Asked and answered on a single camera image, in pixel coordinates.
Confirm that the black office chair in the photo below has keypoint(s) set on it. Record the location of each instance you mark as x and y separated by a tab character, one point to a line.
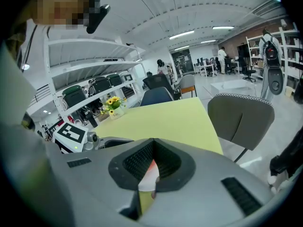
157	81

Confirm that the white metal shelf rack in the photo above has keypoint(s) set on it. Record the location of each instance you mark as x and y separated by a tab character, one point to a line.
286	46
90	48

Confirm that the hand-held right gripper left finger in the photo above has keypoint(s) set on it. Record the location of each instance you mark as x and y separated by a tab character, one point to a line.
94	185

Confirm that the black head-worn camera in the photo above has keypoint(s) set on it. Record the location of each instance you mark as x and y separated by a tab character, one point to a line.
95	18

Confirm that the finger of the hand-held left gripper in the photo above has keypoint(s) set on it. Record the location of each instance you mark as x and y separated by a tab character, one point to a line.
116	141

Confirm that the dark green equipment case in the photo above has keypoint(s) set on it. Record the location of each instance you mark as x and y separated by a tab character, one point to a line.
74	97

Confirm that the sunflowers in white pot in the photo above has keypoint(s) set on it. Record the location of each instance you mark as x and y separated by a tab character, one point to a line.
114	107

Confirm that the dark blue chair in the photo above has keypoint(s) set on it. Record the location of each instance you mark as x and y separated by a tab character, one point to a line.
156	97

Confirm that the grey upholstered chair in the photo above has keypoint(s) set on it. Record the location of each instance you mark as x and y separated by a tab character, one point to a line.
236	122

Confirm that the white plate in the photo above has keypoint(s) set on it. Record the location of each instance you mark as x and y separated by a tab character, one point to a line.
148	181

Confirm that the black jacket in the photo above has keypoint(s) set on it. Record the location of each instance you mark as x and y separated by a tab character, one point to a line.
291	155

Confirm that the white boxy device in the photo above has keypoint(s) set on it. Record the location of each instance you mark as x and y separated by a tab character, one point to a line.
126	77

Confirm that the yellow tablecloth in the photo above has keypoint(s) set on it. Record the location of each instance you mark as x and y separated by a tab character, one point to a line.
161	119

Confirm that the grey chair with orange legs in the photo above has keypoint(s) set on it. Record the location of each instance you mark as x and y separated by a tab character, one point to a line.
187	83

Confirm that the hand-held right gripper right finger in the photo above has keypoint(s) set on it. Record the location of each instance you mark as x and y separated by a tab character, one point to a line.
208	178

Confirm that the person's head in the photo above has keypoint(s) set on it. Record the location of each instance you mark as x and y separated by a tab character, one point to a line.
61	3

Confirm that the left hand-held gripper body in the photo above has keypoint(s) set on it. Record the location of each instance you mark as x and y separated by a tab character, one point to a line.
71	136

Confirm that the black equipment case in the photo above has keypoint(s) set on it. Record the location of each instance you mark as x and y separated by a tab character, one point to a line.
114	80
100	85

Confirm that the long ceiling strip light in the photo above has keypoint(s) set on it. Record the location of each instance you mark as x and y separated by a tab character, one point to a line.
181	48
208	41
223	28
181	35

